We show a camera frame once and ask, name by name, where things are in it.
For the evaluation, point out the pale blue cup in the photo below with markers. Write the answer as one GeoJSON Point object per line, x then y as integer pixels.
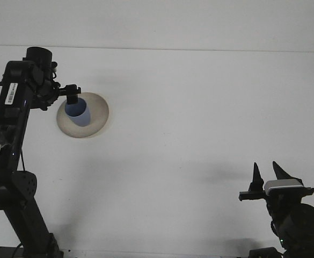
{"type": "Point", "coordinates": [79, 115]}

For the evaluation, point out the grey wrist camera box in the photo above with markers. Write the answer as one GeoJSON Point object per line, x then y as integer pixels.
{"type": "Point", "coordinates": [283, 185]}

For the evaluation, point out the pale round plate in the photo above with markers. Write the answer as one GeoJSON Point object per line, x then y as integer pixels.
{"type": "Point", "coordinates": [99, 113]}

